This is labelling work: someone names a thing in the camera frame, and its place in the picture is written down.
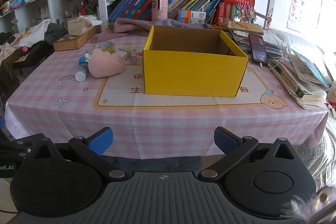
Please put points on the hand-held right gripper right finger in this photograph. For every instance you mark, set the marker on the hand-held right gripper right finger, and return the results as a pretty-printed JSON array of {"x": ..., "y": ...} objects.
[{"x": 225, "y": 138}]

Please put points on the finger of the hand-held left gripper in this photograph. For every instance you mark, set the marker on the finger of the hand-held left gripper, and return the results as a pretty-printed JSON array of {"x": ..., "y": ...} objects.
[
  {"x": 2, "y": 123},
  {"x": 15, "y": 149}
]

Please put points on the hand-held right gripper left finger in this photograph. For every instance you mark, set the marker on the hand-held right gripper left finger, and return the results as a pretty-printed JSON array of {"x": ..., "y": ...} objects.
[{"x": 101, "y": 138}]

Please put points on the white blue spray bottle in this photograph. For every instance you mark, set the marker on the white blue spray bottle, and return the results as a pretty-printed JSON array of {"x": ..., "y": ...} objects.
[{"x": 80, "y": 74}]

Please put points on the pink plush toy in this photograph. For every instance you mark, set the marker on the pink plush toy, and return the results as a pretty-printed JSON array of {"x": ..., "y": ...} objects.
[{"x": 105, "y": 65}]

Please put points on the yellow cardboard box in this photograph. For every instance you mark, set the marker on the yellow cardboard box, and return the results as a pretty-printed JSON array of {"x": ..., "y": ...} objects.
[{"x": 194, "y": 71}]

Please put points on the small white red carton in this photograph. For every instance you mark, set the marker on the small white red carton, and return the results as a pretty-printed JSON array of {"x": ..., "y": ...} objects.
[{"x": 134, "y": 57}]

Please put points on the yellow tape roll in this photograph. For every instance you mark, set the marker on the yellow tape roll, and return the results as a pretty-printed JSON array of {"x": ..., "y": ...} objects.
[{"x": 110, "y": 48}]

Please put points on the pink rounded toy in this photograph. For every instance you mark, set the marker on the pink rounded toy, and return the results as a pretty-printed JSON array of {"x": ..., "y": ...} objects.
[{"x": 24, "y": 49}]

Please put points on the large white power adapter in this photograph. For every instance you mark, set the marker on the large white power adapter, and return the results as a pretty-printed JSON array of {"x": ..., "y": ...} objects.
[{"x": 120, "y": 56}]

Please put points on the cream square block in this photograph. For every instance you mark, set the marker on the cream square block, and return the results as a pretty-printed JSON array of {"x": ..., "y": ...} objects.
[{"x": 127, "y": 48}]

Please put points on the grey printed blanket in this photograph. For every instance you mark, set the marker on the grey printed blanket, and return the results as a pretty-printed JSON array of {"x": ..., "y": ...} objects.
[{"x": 320, "y": 150}]

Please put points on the stack of books and papers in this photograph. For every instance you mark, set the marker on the stack of books and papers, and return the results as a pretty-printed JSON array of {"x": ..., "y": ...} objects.
[{"x": 296, "y": 74}]

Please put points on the black smartphone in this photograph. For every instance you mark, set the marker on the black smartphone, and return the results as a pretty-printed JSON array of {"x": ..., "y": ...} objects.
[{"x": 257, "y": 48}]

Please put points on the wooden chess box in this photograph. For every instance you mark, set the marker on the wooden chess box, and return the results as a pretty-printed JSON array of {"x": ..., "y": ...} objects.
[{"x": 71, "y": 43}]

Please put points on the grey fluffy pompom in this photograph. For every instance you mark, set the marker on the grey fluffy pompom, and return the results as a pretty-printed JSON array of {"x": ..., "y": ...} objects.
[{"x": 302, "y": 208}]

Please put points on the grey garment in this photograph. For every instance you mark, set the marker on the grey garment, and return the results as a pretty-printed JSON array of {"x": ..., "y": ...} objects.
[{"x": 56, "y": 32}]

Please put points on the cream tissue pack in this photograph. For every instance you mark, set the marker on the cream tissue pack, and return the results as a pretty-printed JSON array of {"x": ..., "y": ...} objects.
[{"x": 78, "y": 27}]

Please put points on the pink purple cloth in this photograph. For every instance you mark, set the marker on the pink purple cloth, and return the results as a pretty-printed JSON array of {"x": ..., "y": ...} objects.
[{"x": 131, "y": 26}]

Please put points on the orange blue white carton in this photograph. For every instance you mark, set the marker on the orange blue white carton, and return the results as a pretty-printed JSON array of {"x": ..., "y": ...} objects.
[
  {"x": 191, "y": 21},
  {"x": 191, "y": 14}
]

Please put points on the colourful cartoon card stand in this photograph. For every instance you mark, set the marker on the colourful cartoon card stand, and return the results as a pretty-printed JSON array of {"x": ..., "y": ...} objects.
[{"x": 245, "y": 14}]

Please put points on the white open shelf unit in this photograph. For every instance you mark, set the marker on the white open shelf unit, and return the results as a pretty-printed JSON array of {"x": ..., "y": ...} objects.
[{"x": 53, "y": 3}]

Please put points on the red tassel ornament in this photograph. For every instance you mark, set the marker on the red tassel ornament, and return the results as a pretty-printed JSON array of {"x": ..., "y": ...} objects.
[{"x": 83, "y": 8}]

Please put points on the row of red thick books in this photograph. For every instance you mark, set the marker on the row of red thick books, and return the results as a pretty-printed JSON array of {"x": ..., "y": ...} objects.
[{"x": 228, "y": 7}]

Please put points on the row of colourful picture books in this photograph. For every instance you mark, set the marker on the row of colourful picture books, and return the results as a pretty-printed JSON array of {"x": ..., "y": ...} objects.
[{"x": 136, "y": 3}]

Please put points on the pink cylindrical appliance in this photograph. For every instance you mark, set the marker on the pink cylindrical appliance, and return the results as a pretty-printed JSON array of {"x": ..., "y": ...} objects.
[{"x": 159, "y": 7}]

